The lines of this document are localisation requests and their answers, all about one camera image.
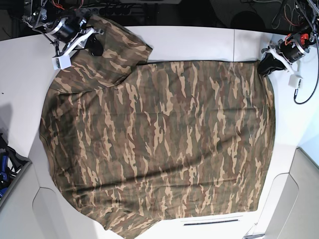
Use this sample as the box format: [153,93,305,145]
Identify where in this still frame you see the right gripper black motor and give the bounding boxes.
[49,16,104,56]

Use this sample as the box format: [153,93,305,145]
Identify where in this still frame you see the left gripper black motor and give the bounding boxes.
[257,32,312,76]

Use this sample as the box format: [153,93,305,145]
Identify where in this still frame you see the camouflage T-shirt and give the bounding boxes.
[39,15,276,239]

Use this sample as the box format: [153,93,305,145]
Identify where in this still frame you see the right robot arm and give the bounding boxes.
[22,0,104,57]

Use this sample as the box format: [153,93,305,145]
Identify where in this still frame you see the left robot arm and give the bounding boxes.
[258,0,319,76]

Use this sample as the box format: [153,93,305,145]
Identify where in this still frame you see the blue items in bin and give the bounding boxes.
[0,151,16,198]

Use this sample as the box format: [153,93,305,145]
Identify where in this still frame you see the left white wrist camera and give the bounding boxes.
[289,74,303,89]

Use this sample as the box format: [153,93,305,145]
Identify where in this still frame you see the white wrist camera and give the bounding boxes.
[289,74,303,89]
[52,55,71,70]

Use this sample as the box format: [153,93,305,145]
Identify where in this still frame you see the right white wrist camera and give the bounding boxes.
[52,55,71,70]

